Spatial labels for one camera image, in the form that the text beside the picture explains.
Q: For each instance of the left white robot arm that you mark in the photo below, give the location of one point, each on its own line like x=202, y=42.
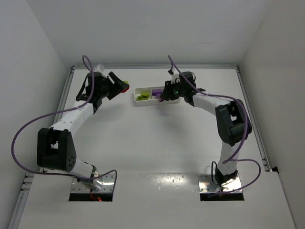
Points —
x=55, y=146

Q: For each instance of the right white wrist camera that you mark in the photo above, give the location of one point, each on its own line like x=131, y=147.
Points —
x=175, y=77

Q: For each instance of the green red purple lego stack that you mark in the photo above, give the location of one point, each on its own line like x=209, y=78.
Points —
x=126, y=86

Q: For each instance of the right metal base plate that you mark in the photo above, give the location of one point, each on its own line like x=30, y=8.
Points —
x=206, y=186

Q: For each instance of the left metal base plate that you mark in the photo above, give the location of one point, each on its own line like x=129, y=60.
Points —
x=103, y=185

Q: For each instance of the purple lego piece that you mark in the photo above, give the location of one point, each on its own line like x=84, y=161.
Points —
x=156, y=93

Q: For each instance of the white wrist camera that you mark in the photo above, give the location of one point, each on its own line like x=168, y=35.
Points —
x=175, y=77
x=99, y=68

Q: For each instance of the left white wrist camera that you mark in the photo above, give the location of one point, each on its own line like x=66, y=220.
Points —
x=99, y=68

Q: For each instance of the green square lego brick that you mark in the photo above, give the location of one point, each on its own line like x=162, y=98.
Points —
x=143, y=96

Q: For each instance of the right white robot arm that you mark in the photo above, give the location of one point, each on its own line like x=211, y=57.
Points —
x=232, y=121

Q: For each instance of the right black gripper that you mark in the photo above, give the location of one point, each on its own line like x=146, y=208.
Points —
x=167, y=91

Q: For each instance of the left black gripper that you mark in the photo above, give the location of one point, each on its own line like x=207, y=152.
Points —
x=112, y=84

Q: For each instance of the white three-compartment tray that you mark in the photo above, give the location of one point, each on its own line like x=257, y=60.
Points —
x=151, y=101

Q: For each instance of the metal base plate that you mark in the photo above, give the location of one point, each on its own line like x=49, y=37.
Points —
x=103, y=185
x=206, y=186

